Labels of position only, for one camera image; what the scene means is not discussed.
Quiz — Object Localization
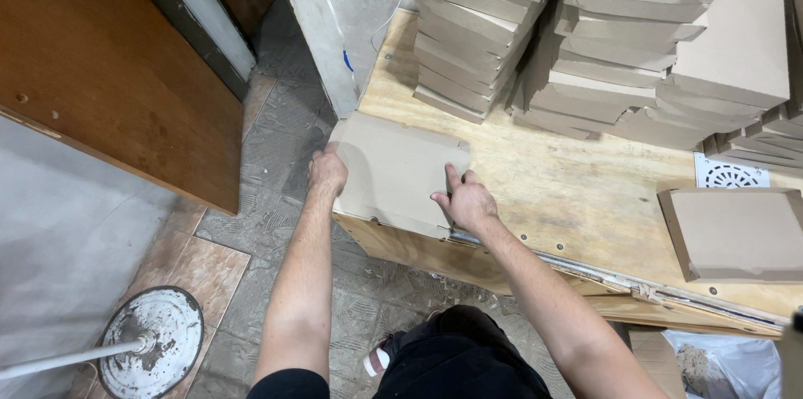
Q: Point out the grey and white door frame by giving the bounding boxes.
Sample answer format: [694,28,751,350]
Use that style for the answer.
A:
[105,0,257,102]

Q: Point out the white stand with round base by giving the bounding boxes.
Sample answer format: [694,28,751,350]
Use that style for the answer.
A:
[0,286,205,399]

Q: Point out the person's black trousers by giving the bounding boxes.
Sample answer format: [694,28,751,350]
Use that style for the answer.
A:
[371,305,554,399]

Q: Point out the metal edge rail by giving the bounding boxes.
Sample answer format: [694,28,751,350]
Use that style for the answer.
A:
[448,228,790,329]

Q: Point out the half-folded single cardboard box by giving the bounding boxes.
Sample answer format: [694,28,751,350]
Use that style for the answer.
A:
[657,187,803,284]

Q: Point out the brown wooden door panel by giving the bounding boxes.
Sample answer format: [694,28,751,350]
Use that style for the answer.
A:
[0,0,245,217]

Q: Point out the brown cardboard scrap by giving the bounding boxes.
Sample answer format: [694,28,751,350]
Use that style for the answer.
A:
[627,324,688,399]

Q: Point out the white plastic drain grate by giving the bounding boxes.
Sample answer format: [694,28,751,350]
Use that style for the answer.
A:
[694,152,771,189]

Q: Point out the person's right hand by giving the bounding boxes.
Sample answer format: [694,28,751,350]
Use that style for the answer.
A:
[430,162,500,236]

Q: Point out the person's white and red shoe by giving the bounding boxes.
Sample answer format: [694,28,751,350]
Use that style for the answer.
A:
[363,334,395,379]

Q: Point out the thin white cable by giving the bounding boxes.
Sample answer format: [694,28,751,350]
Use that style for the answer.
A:
[369,0,419,53]

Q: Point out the white plastic bag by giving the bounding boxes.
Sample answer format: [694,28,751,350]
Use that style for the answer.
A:
[662,329,785,399]

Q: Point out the stacks of folded cardboard boxes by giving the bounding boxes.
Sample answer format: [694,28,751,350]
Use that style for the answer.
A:
[412,0,803,169]

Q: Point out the white cable with blue tip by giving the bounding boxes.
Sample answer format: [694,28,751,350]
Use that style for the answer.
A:
[314,0,355,74]

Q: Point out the person's left hand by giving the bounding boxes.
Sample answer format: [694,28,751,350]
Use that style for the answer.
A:
[307,142,350,200]

